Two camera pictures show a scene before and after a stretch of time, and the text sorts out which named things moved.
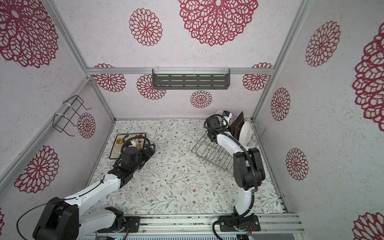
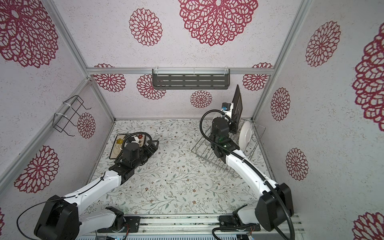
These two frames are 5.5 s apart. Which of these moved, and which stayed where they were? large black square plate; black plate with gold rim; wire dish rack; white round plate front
Moved: black plate with gold rim
Stayed: white round plate front; wire dish rack; large black square plate
